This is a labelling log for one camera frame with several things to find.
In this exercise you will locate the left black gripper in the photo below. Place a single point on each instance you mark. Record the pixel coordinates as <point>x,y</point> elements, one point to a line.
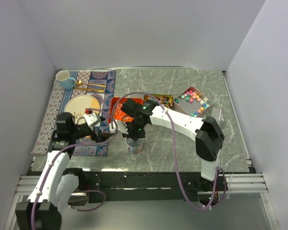
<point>101,136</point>

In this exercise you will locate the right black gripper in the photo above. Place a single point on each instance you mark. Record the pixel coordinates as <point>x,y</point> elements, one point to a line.
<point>131,135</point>

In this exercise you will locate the orange candy box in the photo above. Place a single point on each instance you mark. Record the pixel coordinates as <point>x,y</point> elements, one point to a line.
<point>119,115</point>

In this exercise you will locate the clear glass jar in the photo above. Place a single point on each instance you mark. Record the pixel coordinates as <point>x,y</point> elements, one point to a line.
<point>134,146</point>

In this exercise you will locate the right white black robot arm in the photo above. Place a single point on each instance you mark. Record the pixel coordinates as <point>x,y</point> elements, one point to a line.
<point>205,132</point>

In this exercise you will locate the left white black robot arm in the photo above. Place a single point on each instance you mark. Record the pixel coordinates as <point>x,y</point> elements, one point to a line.
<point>44,207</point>

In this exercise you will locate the pink tin of star candies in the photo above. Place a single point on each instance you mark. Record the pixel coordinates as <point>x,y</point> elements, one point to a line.
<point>192,102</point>

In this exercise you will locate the cream ceramic plate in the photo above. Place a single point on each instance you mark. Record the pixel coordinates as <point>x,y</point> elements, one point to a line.
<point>77,106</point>

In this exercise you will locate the dark tin of lollipops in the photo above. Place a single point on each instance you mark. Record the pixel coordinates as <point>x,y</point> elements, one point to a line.
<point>165,99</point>

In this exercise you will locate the patterned placemat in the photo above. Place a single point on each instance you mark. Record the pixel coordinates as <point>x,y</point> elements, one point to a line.
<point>59,98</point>

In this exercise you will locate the gold knife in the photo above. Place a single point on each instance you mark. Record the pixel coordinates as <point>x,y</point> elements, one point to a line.
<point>88,89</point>

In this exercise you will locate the blue white mug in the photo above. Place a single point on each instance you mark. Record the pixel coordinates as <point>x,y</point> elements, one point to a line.
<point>65,79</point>

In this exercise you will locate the gold spoon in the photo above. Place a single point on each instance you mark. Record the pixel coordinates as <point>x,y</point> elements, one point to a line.
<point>80,83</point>

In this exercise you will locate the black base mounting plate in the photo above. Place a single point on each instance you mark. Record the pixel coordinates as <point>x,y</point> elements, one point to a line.
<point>142,186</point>

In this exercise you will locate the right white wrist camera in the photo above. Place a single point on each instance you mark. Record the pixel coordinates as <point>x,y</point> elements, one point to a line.
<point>117,126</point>

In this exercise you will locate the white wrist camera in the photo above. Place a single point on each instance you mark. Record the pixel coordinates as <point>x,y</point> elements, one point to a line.
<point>117,126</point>
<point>91,118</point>

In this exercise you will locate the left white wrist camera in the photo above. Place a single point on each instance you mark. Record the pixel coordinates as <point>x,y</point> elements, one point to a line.
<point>91,118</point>

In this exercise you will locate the aluminium rail frame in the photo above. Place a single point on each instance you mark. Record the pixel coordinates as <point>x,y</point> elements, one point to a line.
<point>239,183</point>

